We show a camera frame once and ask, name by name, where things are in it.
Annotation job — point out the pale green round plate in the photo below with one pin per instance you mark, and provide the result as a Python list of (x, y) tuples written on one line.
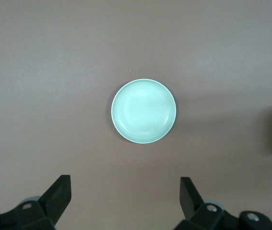
[(143, 111)]

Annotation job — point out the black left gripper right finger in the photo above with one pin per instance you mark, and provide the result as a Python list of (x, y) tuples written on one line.
[(198, 210)]

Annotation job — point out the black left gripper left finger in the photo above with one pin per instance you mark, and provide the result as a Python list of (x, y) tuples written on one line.
[(51, 206)]

